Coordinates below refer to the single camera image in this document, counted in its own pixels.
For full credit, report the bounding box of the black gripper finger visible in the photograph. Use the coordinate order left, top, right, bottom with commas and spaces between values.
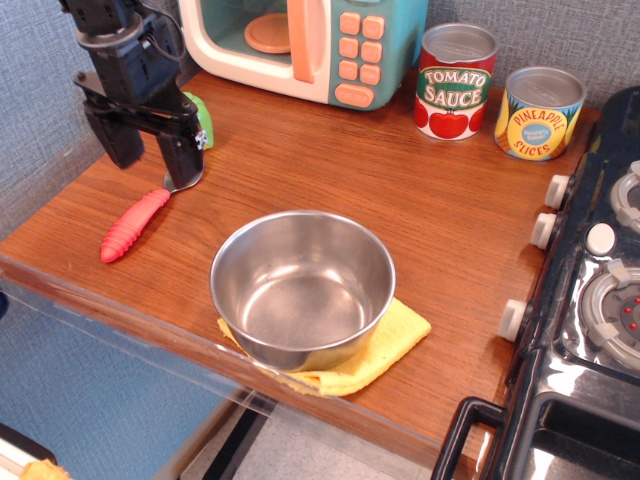
84, 107, 144, 169
157, 129, 205, 189

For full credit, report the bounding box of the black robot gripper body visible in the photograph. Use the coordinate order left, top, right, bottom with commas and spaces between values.
75, 29, 201, 137

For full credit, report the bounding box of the red-handled metal spoon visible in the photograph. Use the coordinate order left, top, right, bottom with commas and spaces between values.
100, 169, 204, 263

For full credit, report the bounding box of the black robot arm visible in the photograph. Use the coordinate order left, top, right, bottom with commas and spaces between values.
61, 1, 206, 189

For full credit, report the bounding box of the silver metal pot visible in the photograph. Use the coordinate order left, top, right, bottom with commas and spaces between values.
210, 210, 396, 372

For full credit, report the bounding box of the green yellow toy corn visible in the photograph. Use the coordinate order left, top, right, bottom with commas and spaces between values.
184, 92, 214, 150

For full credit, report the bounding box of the teal toy microwave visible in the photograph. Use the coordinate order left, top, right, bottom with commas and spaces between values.
179, 1, 428, 111

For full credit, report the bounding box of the yellow folded cloth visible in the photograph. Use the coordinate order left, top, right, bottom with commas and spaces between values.
216, 297, 433, 398

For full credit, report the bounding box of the tomato sauce can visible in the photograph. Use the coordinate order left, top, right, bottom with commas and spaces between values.
414, 23, 499, 141

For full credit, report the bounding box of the orange object at corner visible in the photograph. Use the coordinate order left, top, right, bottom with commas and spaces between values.
19, 459, 71, 480

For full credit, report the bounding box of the pineapple slices can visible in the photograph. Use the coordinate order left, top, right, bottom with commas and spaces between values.
494, 66, 587, 161

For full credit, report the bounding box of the white stove knob lower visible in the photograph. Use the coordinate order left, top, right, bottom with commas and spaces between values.
498, 299, 527, 342

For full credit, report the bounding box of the white stove knob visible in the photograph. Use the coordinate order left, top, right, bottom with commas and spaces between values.
544, 175, 571, 210
530, 213, 557, 250
498, 299, 527, 342

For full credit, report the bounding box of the white stove knob middle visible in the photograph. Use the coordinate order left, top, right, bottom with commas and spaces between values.
530, 213, 557, 250

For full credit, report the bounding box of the white stove knob upper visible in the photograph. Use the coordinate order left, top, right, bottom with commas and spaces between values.
544, 175, 571, 210

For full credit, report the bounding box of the black toy stove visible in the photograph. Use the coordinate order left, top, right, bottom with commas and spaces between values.
432, 87, 639, 479

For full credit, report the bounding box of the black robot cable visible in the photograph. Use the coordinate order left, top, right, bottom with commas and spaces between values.
139, 2, 189, 65

